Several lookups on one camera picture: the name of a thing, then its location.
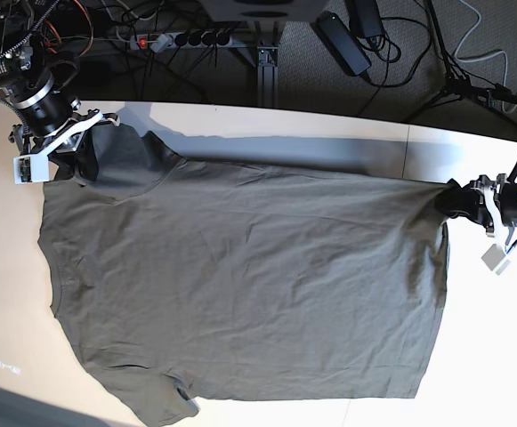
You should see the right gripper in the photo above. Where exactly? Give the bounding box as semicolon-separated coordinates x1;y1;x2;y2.
8;109;120;183

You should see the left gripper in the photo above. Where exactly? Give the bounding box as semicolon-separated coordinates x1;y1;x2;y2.
433;173;513;249

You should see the grey T-shirt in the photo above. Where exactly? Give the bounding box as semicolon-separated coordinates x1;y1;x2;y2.
38;125;448;426

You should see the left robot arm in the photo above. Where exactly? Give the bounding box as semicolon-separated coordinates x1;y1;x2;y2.
434;162;517;254

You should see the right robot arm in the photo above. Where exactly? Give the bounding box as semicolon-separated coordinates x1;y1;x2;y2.
0;1;119;184

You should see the black tripod stand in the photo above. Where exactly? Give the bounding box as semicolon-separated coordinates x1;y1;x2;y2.
403;1;517;129

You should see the black power strip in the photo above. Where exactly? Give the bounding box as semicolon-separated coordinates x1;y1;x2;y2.
126;30;234;53

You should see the black power adapter brick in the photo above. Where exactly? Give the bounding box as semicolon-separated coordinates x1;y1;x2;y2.
313;11;371;77

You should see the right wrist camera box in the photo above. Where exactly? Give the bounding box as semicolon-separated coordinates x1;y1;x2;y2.
13;154;50;184

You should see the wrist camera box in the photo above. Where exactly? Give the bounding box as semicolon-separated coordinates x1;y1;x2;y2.
13;154;50;184
481;244;511;276

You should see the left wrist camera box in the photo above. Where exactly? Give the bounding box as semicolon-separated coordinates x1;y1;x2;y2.
481;244;511;276

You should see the grey cable on floor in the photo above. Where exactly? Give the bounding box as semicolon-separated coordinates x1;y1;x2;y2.
456;0;517;119

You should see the aluminium frame post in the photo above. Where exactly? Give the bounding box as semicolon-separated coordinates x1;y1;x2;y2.
253;20;281;108

